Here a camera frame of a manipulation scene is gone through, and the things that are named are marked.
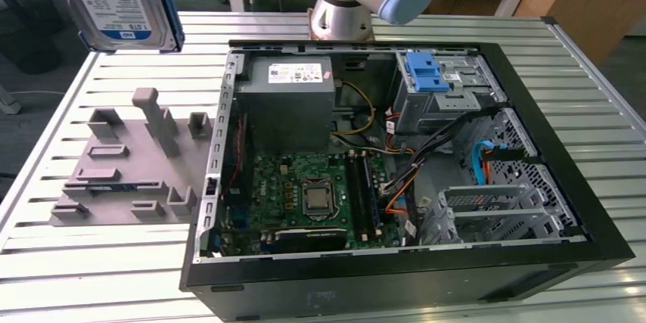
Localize metal disk bay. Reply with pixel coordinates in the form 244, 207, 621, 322
421, 185, 577, 245

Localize metal optical drive cage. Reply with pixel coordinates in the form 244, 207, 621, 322
392, 50, 509, 137

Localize silver CPU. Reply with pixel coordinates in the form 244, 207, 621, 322
305, 186, 334, 215

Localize grey stand foot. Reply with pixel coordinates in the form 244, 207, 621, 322
0, 84, 23, 115

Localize black open PC case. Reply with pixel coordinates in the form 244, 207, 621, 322
181, 38, 636, 321

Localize black cable bundle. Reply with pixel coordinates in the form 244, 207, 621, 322
381, 109, 506, 194

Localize CPU socket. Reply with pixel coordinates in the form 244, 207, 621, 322
301, 177, 341, 225

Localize blue data wire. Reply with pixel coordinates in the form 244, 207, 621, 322
473, 141, 496, 188

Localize yellow wire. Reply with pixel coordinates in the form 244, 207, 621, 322
330, 80, 380, 137

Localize black RAM slot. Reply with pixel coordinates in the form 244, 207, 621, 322
345, 151, 369, 239
361, 151, 386, 237

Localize black labelled cable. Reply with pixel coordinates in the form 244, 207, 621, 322
401, 186, 424, 247

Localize grey power supply unit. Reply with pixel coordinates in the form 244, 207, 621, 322
236, 56, 338, 154

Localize red twisted wire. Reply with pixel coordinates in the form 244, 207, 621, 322
237, 113, 250, 188

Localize green motherboard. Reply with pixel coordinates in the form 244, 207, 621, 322
222, 151, 409, 258

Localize hard disk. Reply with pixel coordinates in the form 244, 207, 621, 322
38, 0, 187, 54

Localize power wire with orange strands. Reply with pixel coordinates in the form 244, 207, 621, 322
482, 148, 541, 188

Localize blue drive cage latch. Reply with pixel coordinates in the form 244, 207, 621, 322
404, 52, 452, 93

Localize black graphics card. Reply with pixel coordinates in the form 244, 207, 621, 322
261, 226, 350, 255

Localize grey parts rack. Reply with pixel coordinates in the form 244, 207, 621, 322
50, 87, 217, 228

